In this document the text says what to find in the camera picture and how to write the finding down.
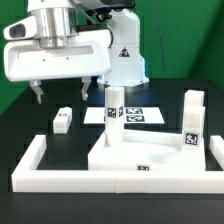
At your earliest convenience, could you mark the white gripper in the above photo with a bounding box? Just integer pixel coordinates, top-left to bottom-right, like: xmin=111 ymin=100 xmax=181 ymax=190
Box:
xmin=3 ymin=16 xmax=112 ymax=104

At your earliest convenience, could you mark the white desk top tray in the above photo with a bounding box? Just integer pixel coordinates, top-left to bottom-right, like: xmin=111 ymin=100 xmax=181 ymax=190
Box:
xmin=88 ymin=129 xmax=206 ymax=172

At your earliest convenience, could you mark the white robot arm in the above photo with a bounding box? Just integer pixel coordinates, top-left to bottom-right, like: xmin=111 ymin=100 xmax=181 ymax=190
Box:
xmin=4 ymin=0 xmax=149 ymax=100

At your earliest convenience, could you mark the marker base plate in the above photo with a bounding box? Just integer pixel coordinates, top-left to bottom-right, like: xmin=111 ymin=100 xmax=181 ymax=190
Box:
xmin=84 ymin=107 xmax=164 ymax=124

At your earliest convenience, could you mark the white U-shaped frame fence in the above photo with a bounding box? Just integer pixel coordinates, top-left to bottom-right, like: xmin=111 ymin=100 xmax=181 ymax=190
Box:
xmin=11 ymin=135 xmax=224 ymax=194

